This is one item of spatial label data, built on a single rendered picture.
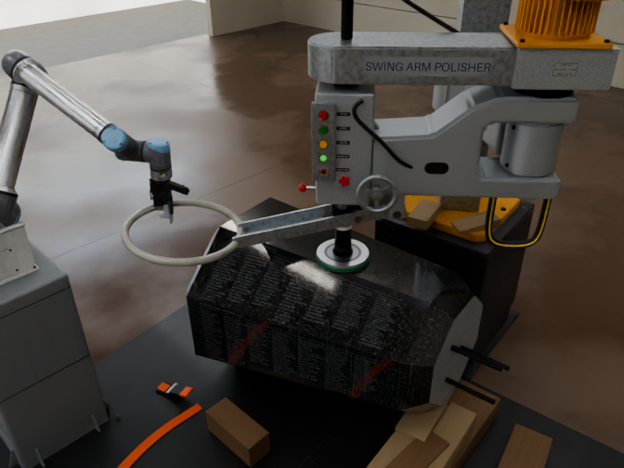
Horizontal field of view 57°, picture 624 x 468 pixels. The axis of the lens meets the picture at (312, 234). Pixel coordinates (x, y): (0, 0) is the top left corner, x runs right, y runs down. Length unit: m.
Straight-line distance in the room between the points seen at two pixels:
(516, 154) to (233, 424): 1.62
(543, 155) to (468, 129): 0.28
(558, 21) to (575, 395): 1.88
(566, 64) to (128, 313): 2.67
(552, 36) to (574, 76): 0.14
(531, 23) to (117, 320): 2.66
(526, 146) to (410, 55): 0.52
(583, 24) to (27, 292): 2.13
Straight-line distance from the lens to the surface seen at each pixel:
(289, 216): 2.35
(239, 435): 2.65
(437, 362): 2.21
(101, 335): 3.50
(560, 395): 3.18
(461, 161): 2.08
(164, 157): 2.46
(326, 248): 2.38
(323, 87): 2.02
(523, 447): 2.74
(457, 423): 2.59
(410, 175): 2.08
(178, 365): 3.17
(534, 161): 2.14
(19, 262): 2.52
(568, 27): 2.01
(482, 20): 2.61
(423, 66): 1.94
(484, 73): 1.97
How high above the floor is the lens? 2.16
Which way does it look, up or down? 31 degrees down
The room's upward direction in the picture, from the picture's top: 1 degrees counter-clockwise
